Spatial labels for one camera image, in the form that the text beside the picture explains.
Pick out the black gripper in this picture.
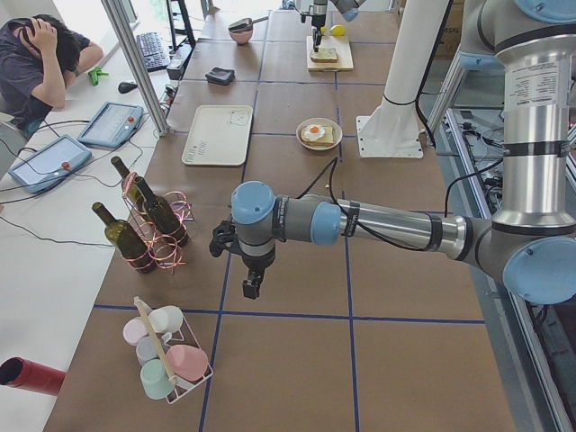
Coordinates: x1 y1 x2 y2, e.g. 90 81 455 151
300 12 327 52
209 220 275 299

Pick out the bread slice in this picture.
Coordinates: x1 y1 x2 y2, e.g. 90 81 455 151
309 48 338 64
301 125 334 146

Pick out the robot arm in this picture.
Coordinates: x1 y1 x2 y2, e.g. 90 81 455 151
294 0 365 52
210 1 575 304

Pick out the cream bear tray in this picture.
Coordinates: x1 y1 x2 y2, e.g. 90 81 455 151
181 104 253 167

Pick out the whole yellow lemon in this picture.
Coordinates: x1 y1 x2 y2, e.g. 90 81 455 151
329 24 347 37

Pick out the wooden cutting board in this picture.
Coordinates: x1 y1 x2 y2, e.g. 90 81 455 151
306 36 354 71

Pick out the pink bowl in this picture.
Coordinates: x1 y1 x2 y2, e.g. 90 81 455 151
229 24 253 45

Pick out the metal scoop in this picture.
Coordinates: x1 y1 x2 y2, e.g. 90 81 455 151
228 18 253 32

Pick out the dark green wine bottle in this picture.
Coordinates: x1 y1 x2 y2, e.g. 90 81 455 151
134 175 189 247
111 156 144 212
92 202 156 274

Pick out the fried egg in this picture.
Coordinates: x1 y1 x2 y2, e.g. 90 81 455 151
301 124 326 141

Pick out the white round plate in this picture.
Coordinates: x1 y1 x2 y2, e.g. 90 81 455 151
296 118 343 151

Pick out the white cup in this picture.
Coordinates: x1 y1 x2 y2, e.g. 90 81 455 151
148 305 184 333

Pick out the bread slice under egg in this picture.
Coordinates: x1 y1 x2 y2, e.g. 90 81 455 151
301 125 334 146

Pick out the grey folded cloth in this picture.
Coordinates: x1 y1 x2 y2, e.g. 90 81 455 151
205 67 235 86

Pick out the light pink cup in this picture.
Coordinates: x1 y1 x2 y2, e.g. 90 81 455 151
122 317 149 347

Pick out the grey cup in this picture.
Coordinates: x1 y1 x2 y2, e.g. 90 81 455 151
136 336 158 366

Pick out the blue teach pendant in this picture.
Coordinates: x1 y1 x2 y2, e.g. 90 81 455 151
77 102 144 149
8 135 92 194

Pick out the mint green cup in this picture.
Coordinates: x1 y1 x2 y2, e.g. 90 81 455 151
139 358 175 401

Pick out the black keyboard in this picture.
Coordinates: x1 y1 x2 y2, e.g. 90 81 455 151
136 31 170 72

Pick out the black computer mouse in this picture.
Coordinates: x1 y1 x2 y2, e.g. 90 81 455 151
117 81 138 95

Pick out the red cylinder tube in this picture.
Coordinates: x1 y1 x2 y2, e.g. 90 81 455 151
1 357 66 396

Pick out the seated person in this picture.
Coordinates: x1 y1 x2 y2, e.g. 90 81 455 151
1 14 104 138

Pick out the copper wire bottle rack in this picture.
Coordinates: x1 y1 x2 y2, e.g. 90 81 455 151
121 172 194 273

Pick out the wooden rack handle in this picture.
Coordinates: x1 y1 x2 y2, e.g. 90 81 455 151
133 296 176 383

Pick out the white wire cup rack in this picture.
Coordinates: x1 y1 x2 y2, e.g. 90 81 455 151
123 297 213 404

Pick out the aluminium frame post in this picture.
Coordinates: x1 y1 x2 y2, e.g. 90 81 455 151
101 0 169 137

